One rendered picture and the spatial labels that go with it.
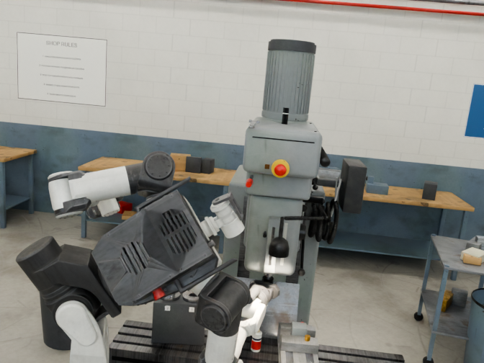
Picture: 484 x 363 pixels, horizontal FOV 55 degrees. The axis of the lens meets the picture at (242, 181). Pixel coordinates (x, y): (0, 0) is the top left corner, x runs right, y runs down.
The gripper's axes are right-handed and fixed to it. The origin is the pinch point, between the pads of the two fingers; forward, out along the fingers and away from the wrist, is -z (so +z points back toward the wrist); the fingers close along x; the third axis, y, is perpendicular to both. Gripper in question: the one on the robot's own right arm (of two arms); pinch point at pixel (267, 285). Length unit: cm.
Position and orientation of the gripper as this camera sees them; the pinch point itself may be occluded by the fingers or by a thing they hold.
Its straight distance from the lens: 195.5
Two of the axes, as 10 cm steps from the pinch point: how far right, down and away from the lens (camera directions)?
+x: -9.4, -1.6, 3.2
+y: -0.9, 9.7, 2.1
